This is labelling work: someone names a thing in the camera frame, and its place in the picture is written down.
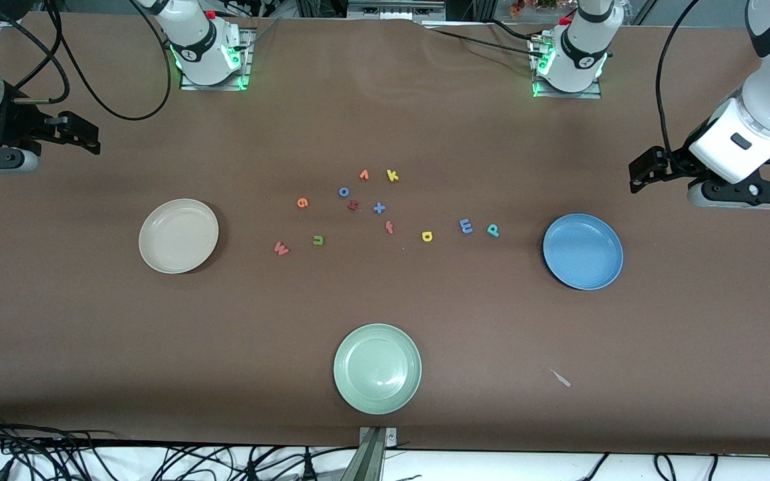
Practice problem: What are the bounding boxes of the blue plate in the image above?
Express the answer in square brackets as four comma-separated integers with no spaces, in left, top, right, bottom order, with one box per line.
[543,213,624,291]

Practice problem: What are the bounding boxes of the beige brown plate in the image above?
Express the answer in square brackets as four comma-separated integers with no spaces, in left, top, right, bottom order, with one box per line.
[138,198,219,275]

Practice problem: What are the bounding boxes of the orange artificial flowers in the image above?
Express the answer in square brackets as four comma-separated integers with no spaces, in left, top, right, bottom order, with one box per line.
[509,0,559,17]

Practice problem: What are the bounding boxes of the pale green plate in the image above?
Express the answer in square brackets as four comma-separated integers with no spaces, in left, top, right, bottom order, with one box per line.
[333,323,422,416]

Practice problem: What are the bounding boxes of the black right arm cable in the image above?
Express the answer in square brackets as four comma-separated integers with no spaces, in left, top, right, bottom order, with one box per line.
[0,0,173,122]

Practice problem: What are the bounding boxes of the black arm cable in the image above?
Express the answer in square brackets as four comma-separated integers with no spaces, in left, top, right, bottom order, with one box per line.
[655,0,701,164]
[0,0,173,122]

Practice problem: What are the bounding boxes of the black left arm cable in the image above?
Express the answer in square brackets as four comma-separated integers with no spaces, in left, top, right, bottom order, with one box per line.
[655,0,701,164]

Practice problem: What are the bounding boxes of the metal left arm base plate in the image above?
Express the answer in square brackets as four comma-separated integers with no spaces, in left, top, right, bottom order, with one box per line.
[531,37,604,100]

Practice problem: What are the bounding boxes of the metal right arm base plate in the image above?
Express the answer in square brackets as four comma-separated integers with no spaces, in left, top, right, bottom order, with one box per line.
[180,30,253,92]

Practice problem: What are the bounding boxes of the black table cable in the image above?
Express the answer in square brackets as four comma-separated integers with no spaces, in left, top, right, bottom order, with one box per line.
[422,25,543,59]
[484,19,547,43]

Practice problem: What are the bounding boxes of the silver aluminium frame bar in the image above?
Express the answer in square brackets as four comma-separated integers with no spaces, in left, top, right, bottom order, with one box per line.
[347,0,447,15]

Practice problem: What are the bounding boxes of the grey metal camera mount bracket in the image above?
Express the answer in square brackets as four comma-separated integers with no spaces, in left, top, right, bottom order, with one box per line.
[352,426,399,481]

